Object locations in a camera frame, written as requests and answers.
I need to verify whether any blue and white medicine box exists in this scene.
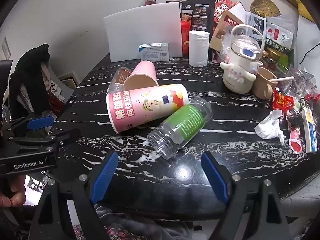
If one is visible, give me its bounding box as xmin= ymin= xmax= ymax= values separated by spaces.
xmin=139 ymin=42 xmax=170 ymax=61

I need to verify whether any floral cloth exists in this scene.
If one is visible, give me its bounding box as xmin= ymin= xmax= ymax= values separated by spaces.
xmin=72 ymin=224 xmax=140 ymax=240

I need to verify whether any black cable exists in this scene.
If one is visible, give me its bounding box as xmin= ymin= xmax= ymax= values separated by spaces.
xmin=299 ymin=42 xmax=320 ymax=64

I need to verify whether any black coffee bag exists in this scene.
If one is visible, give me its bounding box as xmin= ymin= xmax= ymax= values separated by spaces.
xmin=182 ymin=0 xmax=216 ymax=40

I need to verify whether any black cloth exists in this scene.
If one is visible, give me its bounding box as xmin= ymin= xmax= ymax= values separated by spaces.
xmin=9 ymin=44 xmax=52 ymax=115

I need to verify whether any white foam board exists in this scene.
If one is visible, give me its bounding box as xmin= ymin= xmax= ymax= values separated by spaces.
xmin=103 ymin=1 xmax=183 ymax=63

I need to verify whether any grey garment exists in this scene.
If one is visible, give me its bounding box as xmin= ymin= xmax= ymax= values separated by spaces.
xmin=94 ymin=204 xmax=203 ymax=240

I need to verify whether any black hair brush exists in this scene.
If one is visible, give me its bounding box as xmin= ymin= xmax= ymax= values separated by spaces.
xmin=287 ymin=110 xmax=303 ymax=132

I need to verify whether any black and white photo card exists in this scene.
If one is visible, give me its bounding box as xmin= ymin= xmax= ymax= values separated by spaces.
xmin=245 ymin=11 xmax=267 ymax=39

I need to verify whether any golden round woven plate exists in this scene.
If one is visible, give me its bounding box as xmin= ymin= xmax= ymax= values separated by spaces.
xmin=249 ymin=0 xmax=279 ymax=18

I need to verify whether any clear plastic bag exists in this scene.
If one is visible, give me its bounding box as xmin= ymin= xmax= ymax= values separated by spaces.
xmin=275 ymin=64 xmax=316 ymax=100

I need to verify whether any glass jar with gold lid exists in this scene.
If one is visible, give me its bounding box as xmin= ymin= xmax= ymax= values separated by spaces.
xmin=265 ymin=47 xmax=282 ymax=69

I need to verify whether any red candy wrapper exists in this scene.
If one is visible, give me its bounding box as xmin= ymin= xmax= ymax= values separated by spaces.
xmin=272 ymin=89 xmax=297 ymax=111

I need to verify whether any brown cardboard carton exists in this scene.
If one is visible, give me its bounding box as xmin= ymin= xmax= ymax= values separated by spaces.
xmin=209 ymin=10 xmax=247 ymax=52

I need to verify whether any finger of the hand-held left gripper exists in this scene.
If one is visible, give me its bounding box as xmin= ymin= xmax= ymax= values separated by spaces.
xmin=14 ymin=128 xmax=81 ymax=153
xmin=4 ymin=116 xmax=55 ymax=141

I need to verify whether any clear bottle with brown label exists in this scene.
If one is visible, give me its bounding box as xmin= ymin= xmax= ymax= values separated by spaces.
xmin=108 ymin=67 xmax=132 ymax=96

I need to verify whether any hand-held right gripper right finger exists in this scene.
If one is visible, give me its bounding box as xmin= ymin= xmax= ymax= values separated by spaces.
xmin=201 ymin=151 xmax=292 ymax=240

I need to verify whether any red patterned bag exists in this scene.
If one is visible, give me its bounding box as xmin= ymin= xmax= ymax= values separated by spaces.
xmin=46 ymin=80 xmax=66 ymax=117

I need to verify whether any white plastic spoon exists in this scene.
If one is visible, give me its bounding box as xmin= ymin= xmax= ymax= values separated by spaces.
xmin=268 ymin=76 xmax=295 ymax=83

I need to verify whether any green and white pouch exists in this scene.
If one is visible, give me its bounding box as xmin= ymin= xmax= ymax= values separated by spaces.
xmin=265 ymin=14 xmax=296 ymax=67

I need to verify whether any white cartoon dog kettle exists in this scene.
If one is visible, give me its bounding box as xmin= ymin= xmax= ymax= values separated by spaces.
xmin=220 ymin=24 xmax=264 ymax=94

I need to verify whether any plain pink paper cup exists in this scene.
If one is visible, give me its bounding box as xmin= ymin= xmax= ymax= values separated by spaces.
xmin=123 ymin=60 xmax=159 ymax=92

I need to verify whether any red printed gift box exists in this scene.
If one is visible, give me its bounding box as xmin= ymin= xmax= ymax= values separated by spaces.
xmin=204 ymin=0 xmax=240 ymax=25

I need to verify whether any beige plastic mug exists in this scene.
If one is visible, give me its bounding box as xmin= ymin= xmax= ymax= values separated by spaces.
xmin=252 ymin=67 xmax=278 ymax=100

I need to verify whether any red metal canister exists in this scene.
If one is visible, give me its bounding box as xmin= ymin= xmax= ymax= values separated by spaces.
xmin=180 ymin=19 xmax=192 ymax=55

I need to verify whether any white paper roll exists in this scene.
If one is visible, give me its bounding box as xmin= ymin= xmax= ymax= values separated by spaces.
xmin=188 ymin=30 xmax=210 ymax=68

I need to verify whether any pink cartoon printed paper cup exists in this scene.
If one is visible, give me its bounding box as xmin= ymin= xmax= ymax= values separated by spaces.
xmin=106 ymin=84 xmax=189 ymax=134

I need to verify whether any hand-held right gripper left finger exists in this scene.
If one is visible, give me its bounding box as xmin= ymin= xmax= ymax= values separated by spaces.
xmin=29 ymin=151 xmax=119 ymax=240

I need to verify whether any clear jar with green label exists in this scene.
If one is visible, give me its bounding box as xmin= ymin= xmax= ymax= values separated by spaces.
xmin=147 ymin=96 xmax=213 ymax=160

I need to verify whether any blue and yellow flat box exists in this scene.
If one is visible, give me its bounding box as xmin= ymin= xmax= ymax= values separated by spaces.
xmin=301 ymin=109 xmax=318 ymax=153

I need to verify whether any crumpled white tissue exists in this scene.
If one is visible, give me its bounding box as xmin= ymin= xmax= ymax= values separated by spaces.
xmin=254 ymin=110 xmax=286 ymax=144

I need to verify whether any person's left hand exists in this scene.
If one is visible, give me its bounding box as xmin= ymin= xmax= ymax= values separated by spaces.
xmin=0 ymin=175 xmax=27 ymax=208

